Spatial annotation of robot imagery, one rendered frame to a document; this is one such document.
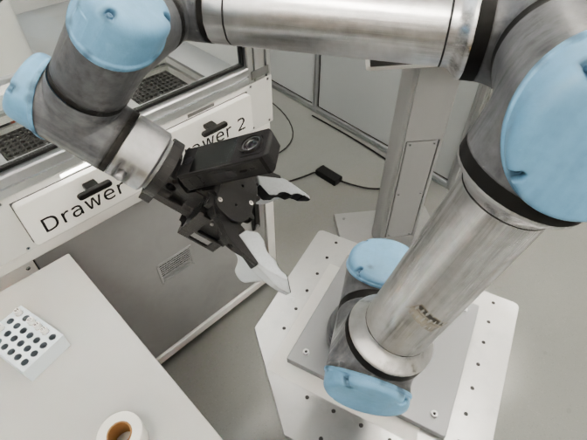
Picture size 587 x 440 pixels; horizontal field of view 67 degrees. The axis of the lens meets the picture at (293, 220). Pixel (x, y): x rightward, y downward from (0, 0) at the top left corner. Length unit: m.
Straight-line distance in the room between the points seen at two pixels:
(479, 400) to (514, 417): 0.90
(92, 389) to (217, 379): 0.85
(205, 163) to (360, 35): 0.20
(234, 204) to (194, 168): 0.06
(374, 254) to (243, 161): 0.31
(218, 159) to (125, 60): 0.13
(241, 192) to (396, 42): 0.23
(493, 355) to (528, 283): 1.22
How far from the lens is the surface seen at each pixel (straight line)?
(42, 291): 1.07
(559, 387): 1.90
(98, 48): 0.41
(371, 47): 0.47
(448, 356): 0.89
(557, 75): 0.32
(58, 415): 0.90
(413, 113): 1.53
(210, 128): 1.10
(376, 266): 0.67
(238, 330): 1.77
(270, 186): 0.56
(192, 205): 0.54
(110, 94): 0.44
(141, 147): 0.48
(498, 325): 0.97
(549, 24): 0.39
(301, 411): 0.81
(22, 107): 0.50
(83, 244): 1.16
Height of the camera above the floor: 1.52
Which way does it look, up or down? 46 degrees down
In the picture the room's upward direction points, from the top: straight up
